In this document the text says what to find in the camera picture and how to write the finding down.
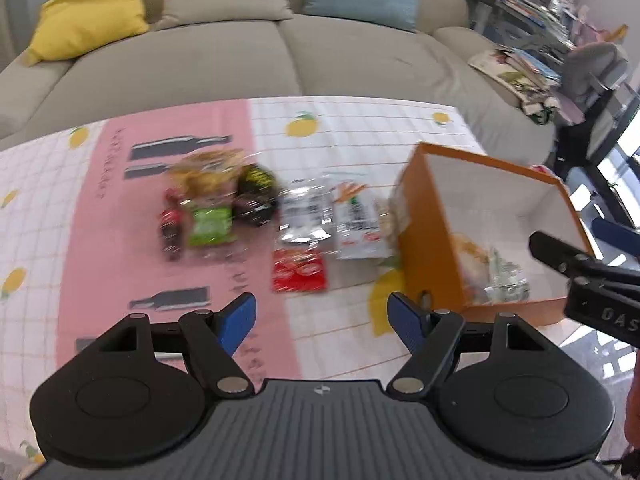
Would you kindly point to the silver snack packet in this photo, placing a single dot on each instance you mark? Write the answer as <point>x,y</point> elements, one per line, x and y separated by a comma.
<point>305,210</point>

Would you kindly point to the orange cardboard box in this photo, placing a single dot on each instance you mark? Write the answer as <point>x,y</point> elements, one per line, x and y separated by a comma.
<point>430,270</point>

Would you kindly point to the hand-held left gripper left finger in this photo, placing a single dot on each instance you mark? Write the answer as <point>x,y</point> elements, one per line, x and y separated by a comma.
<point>236,322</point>

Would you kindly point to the cluttered desk with books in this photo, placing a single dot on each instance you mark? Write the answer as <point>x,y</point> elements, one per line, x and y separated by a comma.
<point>525,5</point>

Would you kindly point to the yellow pillow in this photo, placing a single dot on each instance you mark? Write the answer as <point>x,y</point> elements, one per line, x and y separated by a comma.
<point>85,15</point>

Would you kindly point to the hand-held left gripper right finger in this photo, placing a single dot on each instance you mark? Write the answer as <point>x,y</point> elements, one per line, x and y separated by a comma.
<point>407,322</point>

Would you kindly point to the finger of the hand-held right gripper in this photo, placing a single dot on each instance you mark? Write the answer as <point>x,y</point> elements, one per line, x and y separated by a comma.
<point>617,237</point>
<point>560,252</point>

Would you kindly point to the clear green snack packet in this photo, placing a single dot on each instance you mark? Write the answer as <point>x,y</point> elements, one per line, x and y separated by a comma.
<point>507,280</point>

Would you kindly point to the yellow brown snack bag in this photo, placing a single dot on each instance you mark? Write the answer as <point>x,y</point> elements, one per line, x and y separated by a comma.
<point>205,175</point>

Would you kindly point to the printed pink white tablecloth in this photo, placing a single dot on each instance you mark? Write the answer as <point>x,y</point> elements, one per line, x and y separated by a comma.
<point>100,210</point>

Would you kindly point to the person's right forearm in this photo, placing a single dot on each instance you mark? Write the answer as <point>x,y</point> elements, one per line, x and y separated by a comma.
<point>633,410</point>

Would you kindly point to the pile of magazines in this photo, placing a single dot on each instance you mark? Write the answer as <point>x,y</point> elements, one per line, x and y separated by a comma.
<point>520,80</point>

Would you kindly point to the white packet with orange sticks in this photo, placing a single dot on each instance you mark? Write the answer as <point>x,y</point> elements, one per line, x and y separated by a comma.
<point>360,230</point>

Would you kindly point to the black snack packet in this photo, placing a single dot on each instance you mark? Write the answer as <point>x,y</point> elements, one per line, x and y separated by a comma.
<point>256,187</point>

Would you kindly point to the dark red snack packet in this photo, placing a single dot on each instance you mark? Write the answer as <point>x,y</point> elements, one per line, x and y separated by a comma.
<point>170,230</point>

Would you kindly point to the clear rice cracker packet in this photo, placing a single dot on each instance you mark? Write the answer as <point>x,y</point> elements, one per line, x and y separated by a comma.
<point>392,220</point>

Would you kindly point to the beige sofa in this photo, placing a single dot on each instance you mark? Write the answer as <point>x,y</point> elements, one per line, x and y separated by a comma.
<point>225,60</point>

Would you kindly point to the orange yellow snack packet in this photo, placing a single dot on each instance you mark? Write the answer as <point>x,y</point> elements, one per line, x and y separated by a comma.
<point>470,260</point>

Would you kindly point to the bright red snack packet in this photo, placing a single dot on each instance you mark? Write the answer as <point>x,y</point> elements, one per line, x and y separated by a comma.
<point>297,270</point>

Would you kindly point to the grey office chair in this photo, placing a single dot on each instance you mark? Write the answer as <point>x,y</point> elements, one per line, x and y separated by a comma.
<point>590,75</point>

